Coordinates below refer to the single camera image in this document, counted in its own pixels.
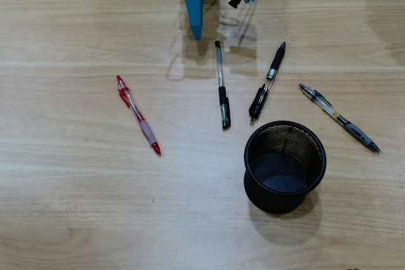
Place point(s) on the black retractable pen black grip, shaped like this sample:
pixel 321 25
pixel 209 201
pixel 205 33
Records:
pixel 275 63

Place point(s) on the red retractable pen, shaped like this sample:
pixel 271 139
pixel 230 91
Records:
pixel 144 126

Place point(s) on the clear stick pen black cap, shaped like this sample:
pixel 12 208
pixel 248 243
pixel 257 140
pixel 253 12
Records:
pixel 223 96

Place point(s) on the black mesh pen holder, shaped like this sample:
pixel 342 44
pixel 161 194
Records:
pixel 272 202

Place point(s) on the clear retractable pen grey grip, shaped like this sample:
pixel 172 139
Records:
pixel 354 131

